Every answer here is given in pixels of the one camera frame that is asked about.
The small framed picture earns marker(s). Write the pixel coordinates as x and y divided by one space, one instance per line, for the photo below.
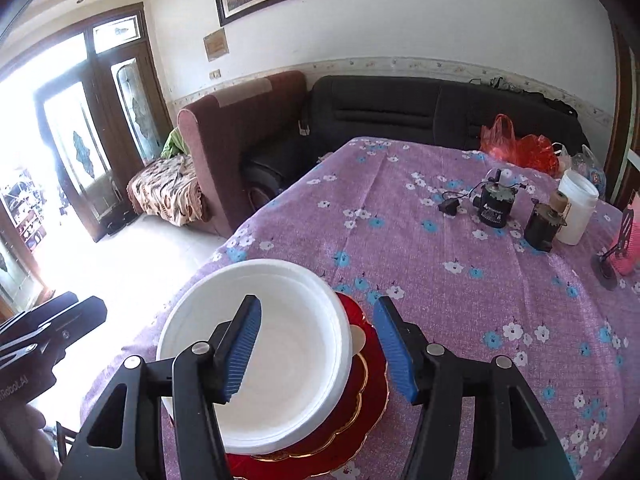
216 44

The person's left hand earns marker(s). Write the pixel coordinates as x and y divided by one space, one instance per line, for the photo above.
27 435

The pink thermos with knitted sleeve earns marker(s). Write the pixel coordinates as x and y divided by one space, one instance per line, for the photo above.
632 245

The wooden glass door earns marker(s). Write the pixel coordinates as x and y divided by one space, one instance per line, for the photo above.
100 125

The black power adapter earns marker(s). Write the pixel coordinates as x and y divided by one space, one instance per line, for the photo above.
447 206

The black sofa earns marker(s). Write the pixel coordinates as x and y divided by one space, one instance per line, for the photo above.
400 110

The white paper bowl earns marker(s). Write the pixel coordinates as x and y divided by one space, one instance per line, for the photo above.
300 360

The dark bottle with cork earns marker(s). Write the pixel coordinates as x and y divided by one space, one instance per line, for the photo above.
542 225

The black water pump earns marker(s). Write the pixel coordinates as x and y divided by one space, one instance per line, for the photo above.
495 202

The red plastic bag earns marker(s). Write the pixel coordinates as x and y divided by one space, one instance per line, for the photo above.
520 147

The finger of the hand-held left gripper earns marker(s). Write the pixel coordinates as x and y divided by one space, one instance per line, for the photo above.
80 325
45 310

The black slotted spatula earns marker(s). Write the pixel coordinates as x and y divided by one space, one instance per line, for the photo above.
610 260

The wall socket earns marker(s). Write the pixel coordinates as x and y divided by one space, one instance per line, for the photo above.
215 74

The patterned blanket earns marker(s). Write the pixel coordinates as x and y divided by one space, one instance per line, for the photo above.
165 190

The brown armchair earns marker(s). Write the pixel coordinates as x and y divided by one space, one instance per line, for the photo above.
235 135

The purple floral tablecloth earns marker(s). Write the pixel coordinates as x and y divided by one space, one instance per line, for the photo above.
450 310

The clear plastic bag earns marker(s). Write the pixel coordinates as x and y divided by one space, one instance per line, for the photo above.
587 165

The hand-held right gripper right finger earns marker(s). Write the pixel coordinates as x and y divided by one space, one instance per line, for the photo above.
395 350

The green cloth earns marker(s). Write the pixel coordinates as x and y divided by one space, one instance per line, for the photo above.
172 142

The white plastic jar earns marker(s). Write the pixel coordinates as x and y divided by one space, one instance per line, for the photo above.
575 205

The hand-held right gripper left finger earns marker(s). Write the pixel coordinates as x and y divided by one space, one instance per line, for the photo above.
245 345

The red scalloped plate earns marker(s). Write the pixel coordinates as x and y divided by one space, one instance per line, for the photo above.
365 400

